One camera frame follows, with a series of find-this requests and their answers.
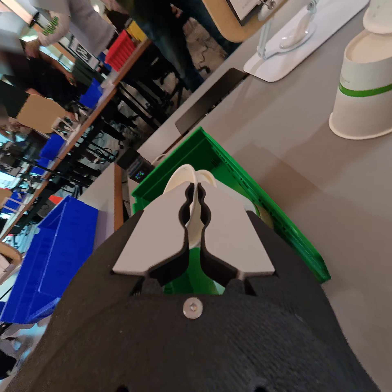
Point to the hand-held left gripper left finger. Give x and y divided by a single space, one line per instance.
150 239

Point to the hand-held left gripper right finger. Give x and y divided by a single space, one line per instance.
239 239

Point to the green plastic bin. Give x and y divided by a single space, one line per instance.
214 153

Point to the grey desk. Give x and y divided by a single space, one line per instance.
306 183

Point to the black desk panel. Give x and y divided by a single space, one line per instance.
211 98

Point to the black power cube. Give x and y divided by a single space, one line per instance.
131 162

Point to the blue plastic bin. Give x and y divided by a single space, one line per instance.
46 260

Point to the red plastic bin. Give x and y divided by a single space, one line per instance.
121 49

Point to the yellow plastic bin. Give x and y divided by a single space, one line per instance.
136 30

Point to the printed instruction sheet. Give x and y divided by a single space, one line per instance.
245 9

